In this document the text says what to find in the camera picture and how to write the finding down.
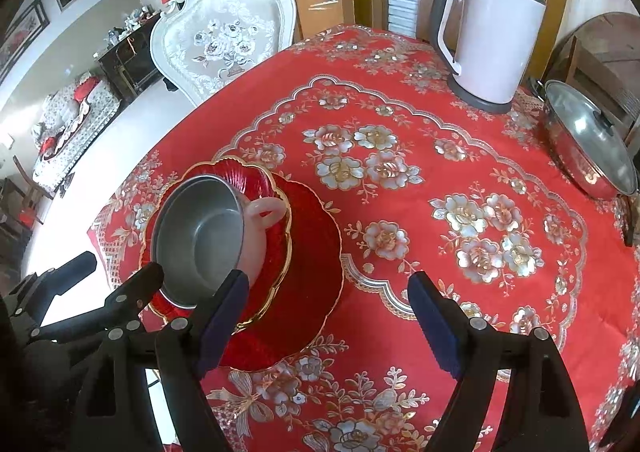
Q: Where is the pink steel-lined bowl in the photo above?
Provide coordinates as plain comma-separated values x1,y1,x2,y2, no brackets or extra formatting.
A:
151,175,288,309

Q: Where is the large red glass plate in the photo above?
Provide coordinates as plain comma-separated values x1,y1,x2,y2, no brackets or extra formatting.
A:
219,175,344,372

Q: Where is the small red gold-rimmed plate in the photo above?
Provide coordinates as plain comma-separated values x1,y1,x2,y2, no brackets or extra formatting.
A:
140,156,292,331

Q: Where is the floral sofa with red cushions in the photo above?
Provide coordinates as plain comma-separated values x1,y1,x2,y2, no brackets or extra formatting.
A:
32,71,122,195

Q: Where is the red floral tablecloth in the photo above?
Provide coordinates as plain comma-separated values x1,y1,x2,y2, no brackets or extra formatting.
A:
89,26,639,451

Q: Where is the dark wooden sideboard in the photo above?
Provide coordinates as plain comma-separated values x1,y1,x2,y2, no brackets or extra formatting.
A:
98,13,162,103

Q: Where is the framed floral painting lower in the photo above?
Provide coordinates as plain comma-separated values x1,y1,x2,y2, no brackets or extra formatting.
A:
0,0,50,82

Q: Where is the steel pot with glass lid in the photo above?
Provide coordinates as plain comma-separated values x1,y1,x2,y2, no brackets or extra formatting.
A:
528,77,639,201

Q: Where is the white ornate chair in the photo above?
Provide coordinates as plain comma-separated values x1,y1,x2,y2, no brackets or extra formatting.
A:
150,0,297,107

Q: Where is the white electric kettle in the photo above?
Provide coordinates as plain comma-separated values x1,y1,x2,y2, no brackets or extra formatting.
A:
428,0,546,115

